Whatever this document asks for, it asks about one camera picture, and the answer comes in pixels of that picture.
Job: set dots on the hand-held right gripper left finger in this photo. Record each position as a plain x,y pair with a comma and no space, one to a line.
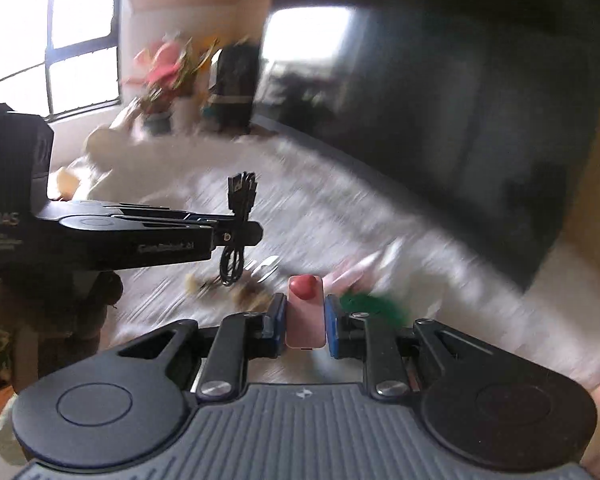
279,321

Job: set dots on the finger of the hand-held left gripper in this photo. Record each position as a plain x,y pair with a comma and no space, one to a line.
180,213
240,234

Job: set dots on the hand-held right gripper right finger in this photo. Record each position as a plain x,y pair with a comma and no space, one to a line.
331,331

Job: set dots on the pink power bank red knob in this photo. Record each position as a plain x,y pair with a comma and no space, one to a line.
305,317

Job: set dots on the green soft object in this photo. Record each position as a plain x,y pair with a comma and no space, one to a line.
377,306

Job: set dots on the pink white soft object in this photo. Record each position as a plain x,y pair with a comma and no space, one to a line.
360,270

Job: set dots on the small brown object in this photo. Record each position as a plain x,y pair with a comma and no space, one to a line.
252,297

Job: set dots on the white plush toy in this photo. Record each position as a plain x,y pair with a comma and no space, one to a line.
115,160

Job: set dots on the pink flower plant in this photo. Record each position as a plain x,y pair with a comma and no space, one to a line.
172,67

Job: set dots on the black framed window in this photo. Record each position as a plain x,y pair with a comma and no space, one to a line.
55,35

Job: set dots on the large black television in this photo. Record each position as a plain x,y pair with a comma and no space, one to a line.
430,85

